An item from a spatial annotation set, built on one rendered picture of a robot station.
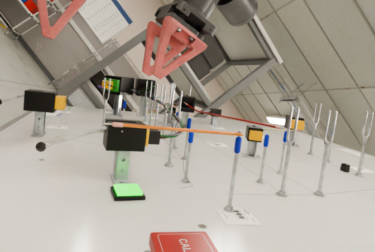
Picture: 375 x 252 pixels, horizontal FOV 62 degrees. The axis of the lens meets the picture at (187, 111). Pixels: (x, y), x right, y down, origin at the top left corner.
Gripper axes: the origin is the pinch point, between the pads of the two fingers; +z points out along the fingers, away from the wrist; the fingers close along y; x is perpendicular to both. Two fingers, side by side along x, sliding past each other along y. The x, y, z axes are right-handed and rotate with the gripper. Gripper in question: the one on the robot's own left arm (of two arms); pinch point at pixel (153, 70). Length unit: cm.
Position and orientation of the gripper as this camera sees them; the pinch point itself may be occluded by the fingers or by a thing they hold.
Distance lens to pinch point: 46.5
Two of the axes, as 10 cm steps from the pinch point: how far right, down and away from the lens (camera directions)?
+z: -5.1, 8.6, -0.5
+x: -7.7, -4.8, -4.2
